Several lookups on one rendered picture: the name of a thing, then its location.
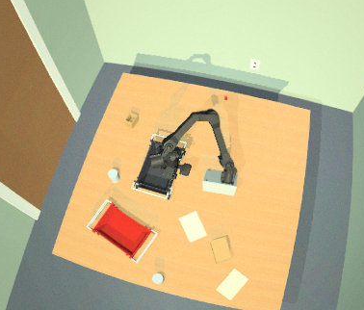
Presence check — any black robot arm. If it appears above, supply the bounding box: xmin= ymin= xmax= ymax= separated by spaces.
xmin=149 ymin=108 xmax=238 ymax=185

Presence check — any grey cylinder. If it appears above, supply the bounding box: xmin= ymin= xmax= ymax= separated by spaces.
xmin=152 ymin=273 xmax=165 ymax=285
xmin=108 ymin=169 xmax=120 ymax=183

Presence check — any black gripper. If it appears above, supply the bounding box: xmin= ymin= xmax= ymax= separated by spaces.
xmin=157 ymin=161 xmax=192 ymax=176

